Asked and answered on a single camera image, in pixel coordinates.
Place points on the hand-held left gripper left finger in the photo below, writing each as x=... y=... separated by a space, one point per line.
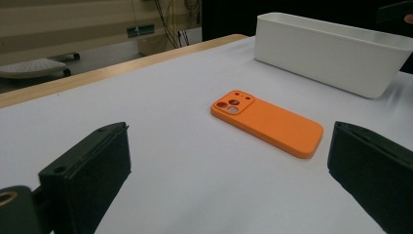
x=87 y=175

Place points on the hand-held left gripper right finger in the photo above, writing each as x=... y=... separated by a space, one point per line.
x=373 y=175

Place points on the orange phone case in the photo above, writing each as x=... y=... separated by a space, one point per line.
x=276 y=126

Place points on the white plastic bin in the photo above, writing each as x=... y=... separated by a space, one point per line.
x=324 y=58

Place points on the light wooden table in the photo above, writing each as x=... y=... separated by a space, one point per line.
x=97 y=74

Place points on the white table sheet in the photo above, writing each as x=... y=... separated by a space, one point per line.
x=162 y=97

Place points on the wooden desk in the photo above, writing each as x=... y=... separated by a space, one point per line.
x=65 y=26

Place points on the grey power strip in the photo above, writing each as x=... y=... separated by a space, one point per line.
x=140 y=30

